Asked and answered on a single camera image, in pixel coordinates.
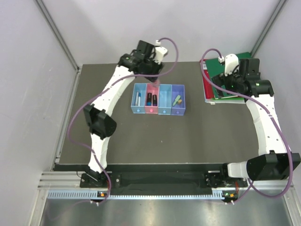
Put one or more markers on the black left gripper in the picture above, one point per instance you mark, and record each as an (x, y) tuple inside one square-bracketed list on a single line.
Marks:
[(156, 67)]

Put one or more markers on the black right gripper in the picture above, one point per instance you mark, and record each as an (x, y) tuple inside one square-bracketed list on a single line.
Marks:
[(222, 80)]

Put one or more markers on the red clip folder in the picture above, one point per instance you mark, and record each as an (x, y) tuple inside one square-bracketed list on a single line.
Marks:
[(208, 91)]

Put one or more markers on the green spiral notebook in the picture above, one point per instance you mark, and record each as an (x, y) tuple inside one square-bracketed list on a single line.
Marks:
[(234, 100)]

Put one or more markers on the green ring binder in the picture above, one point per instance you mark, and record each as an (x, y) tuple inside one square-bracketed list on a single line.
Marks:
[(215, 68)]

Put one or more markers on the black blue highlighter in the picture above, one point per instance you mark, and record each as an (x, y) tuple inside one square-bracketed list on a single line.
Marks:
[(149, 99)]

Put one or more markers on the black purple highlighter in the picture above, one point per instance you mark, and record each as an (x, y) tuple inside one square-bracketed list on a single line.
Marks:
[(154, 100)]

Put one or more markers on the pink drawer box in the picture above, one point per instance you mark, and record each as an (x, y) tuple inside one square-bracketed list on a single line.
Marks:
[(155, 91)]

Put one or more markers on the pink capped small bottle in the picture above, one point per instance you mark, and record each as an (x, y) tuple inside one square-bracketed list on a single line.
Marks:
[(156, 84)]

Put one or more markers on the orange white marker pen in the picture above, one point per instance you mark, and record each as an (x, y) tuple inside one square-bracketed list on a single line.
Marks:
[(137, 99)]

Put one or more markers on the purple drawer box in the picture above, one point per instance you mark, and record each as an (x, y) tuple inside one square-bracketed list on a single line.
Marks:
[(178, 109)]

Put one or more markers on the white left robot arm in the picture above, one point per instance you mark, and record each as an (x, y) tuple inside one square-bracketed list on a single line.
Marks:
[(99, 120)]

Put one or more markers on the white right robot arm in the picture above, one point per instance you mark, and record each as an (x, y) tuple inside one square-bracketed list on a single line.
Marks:
[(273, 161)]

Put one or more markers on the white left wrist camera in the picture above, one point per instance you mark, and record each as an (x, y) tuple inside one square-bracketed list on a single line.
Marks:
[(160, 52)]

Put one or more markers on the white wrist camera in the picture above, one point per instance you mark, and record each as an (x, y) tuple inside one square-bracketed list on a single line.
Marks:
[(230, 62), (160, 52)]

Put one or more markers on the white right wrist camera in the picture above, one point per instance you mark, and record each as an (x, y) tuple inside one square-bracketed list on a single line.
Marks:
[(230, 62)]

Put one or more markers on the aluminium frame post left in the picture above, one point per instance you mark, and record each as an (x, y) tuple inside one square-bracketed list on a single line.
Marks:
[(47, 16)]

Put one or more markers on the aluminium frame post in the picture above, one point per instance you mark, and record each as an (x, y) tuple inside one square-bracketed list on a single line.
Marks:
[(268, 25), (47, 16)]

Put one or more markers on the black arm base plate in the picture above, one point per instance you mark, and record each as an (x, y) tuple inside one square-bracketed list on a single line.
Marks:
[(203, 167)]

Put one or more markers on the aluminium frame post right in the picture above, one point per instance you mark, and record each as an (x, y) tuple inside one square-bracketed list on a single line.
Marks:
[(268, 25)]

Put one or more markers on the aluminium front rail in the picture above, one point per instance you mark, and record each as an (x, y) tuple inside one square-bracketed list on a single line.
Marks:
[(143, 183)]

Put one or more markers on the grey slotted cable duct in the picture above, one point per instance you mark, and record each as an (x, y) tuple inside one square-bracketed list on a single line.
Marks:
[(97, 195)]

